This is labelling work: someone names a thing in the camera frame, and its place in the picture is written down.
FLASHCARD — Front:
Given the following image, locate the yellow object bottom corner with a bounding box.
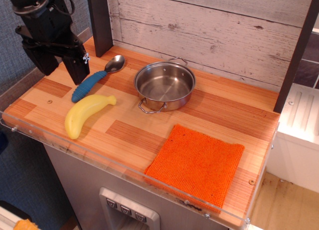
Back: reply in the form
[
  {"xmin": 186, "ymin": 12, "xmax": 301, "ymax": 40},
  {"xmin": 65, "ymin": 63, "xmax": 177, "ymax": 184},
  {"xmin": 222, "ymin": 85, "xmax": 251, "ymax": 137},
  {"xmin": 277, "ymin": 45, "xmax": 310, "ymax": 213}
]
[{"xmin": 13, "ymin": 220, "xmax": 38, "ymax": 230}]

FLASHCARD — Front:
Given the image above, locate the stainless steel pot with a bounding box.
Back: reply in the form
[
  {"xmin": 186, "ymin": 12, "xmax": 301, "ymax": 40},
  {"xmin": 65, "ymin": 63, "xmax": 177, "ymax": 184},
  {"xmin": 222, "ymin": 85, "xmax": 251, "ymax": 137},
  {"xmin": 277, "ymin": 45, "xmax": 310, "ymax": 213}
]
[{"xmin": 134, "ymin": 57, "xmax": 196, "ymax": 114}]

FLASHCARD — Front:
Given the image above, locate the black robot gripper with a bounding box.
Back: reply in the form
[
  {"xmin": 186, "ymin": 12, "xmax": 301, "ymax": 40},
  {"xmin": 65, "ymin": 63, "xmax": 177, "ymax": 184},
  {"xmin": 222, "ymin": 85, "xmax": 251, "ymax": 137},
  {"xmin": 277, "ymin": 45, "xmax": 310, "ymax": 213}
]
[{"xmin": 14, "ymin": 0, "xmax": 90, "ymax": 85}]

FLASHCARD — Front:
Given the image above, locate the grey dispenser button panel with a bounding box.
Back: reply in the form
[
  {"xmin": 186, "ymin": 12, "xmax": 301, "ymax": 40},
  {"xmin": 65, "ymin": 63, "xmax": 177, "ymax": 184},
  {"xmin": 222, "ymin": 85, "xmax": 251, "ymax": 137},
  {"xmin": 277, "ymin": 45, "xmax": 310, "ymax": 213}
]
[{"xmin": 99, "ymin": 187, "xmax": 160, "ymax": 230}]

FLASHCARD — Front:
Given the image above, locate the blue handled metal spoon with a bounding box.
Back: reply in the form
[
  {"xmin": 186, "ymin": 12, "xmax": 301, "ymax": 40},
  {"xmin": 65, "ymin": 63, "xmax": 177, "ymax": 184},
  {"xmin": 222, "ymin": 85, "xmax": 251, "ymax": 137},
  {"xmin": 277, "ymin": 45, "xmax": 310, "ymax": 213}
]
[{"xmin": 71, "ymin": 55, "xmax": 125, "ymax": 103}]

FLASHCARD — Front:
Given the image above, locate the yellow plastic banana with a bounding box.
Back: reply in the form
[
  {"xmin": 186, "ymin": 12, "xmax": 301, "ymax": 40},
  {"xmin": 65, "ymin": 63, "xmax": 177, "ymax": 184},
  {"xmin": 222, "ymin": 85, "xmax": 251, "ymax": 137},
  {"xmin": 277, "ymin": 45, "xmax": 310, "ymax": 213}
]
[{"xmin": 64, "ymin": 94, "xmax": 117, "ymax": 140}]

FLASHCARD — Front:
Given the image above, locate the orange knitted cloth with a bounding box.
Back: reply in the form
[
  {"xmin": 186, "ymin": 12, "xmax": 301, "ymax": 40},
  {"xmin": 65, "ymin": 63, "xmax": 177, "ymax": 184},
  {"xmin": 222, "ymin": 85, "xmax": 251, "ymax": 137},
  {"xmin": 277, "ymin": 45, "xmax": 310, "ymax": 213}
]
[{"xmin": 144, "ymin": 124, "xmax": 245, "ymax": 213}]

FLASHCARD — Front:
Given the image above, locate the clear acrylic table guard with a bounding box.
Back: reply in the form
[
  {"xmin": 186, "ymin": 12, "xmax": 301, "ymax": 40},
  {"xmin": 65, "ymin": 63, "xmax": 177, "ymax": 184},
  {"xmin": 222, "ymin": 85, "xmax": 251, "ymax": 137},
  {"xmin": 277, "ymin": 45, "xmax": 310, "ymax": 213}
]
[{"xmin": 2, "ymin": 106, "xmax": 279, "ymax": 230}]

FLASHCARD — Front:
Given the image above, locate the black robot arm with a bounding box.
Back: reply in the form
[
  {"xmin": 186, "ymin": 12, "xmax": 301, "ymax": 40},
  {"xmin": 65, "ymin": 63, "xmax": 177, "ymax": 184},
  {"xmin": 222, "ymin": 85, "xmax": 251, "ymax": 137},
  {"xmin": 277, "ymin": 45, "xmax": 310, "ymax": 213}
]
[{"xmin": 10, "ymin": 0, "xmax": 90, "ymax": 85}]

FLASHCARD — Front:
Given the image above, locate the dark right shelf post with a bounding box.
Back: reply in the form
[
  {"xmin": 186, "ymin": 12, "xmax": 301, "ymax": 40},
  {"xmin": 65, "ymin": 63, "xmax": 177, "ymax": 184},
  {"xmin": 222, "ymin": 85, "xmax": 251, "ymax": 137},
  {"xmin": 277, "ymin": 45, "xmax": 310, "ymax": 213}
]
[{"xmin": 273, "ymin": 0, "xmax": 319, "ymax": 113}]

